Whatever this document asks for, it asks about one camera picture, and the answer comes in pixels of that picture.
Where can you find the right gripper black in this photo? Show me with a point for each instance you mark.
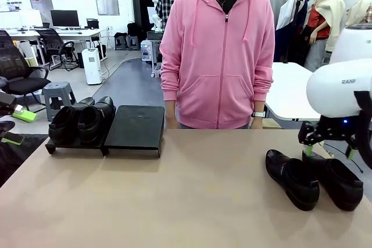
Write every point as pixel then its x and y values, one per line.
pixel 337 129

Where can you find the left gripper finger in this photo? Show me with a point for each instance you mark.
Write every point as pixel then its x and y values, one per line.
pixel 11 140
pixel 26 115

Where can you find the black leather dress shoe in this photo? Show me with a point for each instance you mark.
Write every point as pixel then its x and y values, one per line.
pixel 93 123
pixel 62 123
pixel 340 184
pixel 290 178

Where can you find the person's right forearm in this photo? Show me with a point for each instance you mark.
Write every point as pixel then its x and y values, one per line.
pixel 170 85

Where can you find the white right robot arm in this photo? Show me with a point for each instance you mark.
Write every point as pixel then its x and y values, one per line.
pixel 334 85

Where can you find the person's left forearm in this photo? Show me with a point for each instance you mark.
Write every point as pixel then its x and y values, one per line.
pixel 263 85

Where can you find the black shoe stand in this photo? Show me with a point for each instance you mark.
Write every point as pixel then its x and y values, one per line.
pixel 75 146
pixel 133 129

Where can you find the person's left hand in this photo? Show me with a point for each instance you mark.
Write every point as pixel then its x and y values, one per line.
pixel 257 123

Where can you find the person's right hand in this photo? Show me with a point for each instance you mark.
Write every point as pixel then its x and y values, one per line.
pixel 171 114

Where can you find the grey plastic stool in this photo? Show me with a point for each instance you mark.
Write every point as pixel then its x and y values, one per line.
pixel 58 88

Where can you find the brown cardboard box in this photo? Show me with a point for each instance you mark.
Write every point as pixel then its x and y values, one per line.
pixel 273 124

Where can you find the black mesh office chair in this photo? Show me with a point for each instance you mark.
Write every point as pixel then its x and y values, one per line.
pixel 11 56

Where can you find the white work table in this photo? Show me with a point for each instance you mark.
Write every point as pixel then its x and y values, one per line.
pixel 287 91

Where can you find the black armrest office chair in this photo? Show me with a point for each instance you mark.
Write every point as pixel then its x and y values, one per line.
pixel 52 41

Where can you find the white air purifier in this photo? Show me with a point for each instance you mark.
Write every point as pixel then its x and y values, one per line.
pixel 91 68

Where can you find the white monitor back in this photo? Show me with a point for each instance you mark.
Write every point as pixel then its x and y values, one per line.
pixel 30 18

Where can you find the white office desk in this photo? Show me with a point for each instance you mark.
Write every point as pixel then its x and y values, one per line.
pixel 84 32

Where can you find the black computer monitor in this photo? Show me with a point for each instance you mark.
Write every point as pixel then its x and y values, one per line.
pixel 64 18

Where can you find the black desktop printer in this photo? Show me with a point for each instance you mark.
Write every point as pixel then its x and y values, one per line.
pixel 92 23

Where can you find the grey board with red buttons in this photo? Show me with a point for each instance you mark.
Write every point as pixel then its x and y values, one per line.
pixel 46 1

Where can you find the small black stool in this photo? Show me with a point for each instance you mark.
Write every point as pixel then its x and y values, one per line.
pixel 133 40
pixel 120 40

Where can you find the black tripod pole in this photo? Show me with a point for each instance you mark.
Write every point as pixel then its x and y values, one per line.
pixel 298 21

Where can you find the person in pink hoodie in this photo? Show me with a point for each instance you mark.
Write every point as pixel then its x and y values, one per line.
pixel 218 71

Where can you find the mannequin in cream jacket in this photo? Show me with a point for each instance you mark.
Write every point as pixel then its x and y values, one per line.
pixel 334 7

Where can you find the black backpack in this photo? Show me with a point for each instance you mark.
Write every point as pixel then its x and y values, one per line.
pixel 133 28

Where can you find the mannequin in white navy jacket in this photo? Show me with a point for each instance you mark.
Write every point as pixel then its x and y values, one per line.
pixel 287 12

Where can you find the metal cart with basket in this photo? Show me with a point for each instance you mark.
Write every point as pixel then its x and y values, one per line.
pixel 151 35

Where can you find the mannequin in grey shirt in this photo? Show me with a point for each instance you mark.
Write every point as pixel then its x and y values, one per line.
pixel 277 4

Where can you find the white humanoid robot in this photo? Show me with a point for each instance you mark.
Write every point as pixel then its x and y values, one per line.
pixel 157 18

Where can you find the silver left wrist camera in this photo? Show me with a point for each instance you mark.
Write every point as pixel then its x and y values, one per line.
pixel 7 98

